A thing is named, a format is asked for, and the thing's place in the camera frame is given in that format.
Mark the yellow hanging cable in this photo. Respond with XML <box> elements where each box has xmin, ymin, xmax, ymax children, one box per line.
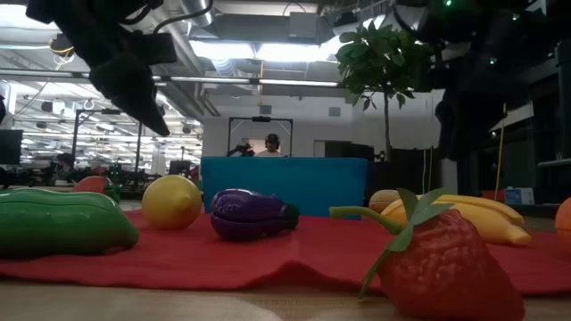
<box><xmin>493</xmin><ymin>102</ymin><xmax>509</xmax><ymax>202</ymax></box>

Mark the person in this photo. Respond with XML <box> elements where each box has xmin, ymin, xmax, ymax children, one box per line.
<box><xmin>53</xmin><ymin>152</ymin><xmax>78</xmax><ymax>182</ymax></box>
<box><xmin>254</xmin><ymin>133</ymin><xmax>286</xmax><ymax>158</ymax></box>

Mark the short silver air duct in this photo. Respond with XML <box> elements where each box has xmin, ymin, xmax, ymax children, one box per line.
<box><xmin>180</xmin><ymin>0</ymin><xmax>216</xmax><ymax>28</ymax></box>

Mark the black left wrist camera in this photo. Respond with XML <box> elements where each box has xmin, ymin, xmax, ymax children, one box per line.
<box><xmin>133</xmin><ymin>31</ymin><xmax>178</xmax><ymax>66</ymax></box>

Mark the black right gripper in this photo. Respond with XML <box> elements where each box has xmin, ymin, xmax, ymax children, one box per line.
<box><xmin>434</xmin><ymin>30</ymin><xmax>532</xmax><ymax>161</ymax></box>

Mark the black ceiling camera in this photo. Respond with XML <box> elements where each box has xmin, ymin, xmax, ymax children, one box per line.
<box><xmin>48</xmin><ymin>33</ymin><xmax>76</xmax><ymax>59</ymax></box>

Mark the long ceiling light bar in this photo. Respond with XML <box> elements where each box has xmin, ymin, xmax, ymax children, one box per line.
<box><xmin>151</xmin><ymin>74</ymin><xmax>340</xmax><ymax>88</ymax></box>

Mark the yellow lemon toy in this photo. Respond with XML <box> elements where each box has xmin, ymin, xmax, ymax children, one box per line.
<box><xmin>141</xmin><ymin>174</ymin><xmax>203</xmax><ymax>231</ymax></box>

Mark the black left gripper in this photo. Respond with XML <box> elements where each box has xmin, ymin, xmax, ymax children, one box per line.
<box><xmin>66</xmin><ymin>0</ymin><xmax>171</xmax><ymax>137</ymax></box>

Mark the blue plastic container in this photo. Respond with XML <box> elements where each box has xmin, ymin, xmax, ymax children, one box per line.
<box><xmin>200</xmin><ymin>156</ymin><xmax>369</xmax><ymax>220</ymax></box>

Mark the black computer monitor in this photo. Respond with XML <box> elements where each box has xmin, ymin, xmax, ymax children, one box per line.
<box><xmin>0</xmin><ymin>128</ymin><xmax>24</xmax><ymax>166</ymax></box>

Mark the orange toy fruit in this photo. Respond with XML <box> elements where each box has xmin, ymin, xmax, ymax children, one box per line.
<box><xmin>554</xmin><ymin>197</ymin><xmax>571</xmax><ymax>251</ymax></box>

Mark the purple eggplant toy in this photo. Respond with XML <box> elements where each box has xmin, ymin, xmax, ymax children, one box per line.
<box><xmin>209</xmin><ymin>188</ymin><xmax>301</xmax><ymax>243</ymax></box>

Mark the green plant in black pot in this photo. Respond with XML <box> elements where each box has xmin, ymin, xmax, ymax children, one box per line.
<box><xmin>335</xmin><ymin>20</ymin><xmax>441</xmax><ymax>207</ymax></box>

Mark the green cucumber toy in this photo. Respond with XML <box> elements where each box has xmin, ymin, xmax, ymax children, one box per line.
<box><xmin>0</xmin><ymin>186</ymin><xmax>140</xmax><ymax>259</ymax></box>

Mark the tan potato toy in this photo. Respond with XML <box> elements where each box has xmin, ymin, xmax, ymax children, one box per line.
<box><xmin>368</xmin><ymin>189</ymin><xmax>402</xmax><ymax>214</ymax></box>

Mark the grey ceiling box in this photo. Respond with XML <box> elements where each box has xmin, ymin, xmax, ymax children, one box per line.
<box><xmin>288</xmin><ymin>12</ymin><xmax>319</xmax><ymax>39</ymax></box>

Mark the blue and white box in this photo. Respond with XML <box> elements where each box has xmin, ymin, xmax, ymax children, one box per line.
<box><xmin>503</xmin><ymin>186</ymin><xmax>535</xmax><ymax>206</ymax></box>

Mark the yellow banana toy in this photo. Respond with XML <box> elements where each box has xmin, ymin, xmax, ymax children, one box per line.
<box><xmin>381</xmin><ymin>193</ymin><xmax>533</xmax><ymax>247</ymax></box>

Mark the red cloth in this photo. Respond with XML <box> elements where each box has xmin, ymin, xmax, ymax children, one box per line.
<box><xmin>0</xmin><ymin>209</ymin><xmax>571</xmax><ymax>298</ymax></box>

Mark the large red strawberry toy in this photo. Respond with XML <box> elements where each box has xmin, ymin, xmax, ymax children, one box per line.
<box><xmin>328</xmin><ymin>186</ymin><xmax>526</xmax><ymax>321</ymax></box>

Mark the black rig frame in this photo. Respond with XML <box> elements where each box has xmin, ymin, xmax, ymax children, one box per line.
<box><xmin>70</xmin><ymin>108</ymin><xmax>145</xmax><ymax>174</ymax></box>
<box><xmin>227</xmin><ymin>115</ymin><xmax>294</xmax><ymax>158</ymax></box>

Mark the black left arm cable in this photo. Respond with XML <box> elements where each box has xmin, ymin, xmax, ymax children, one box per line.
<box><xmin>118</xmin><ymin>0</ymin><xmax>214</xmax><ymax>36</ymax></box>

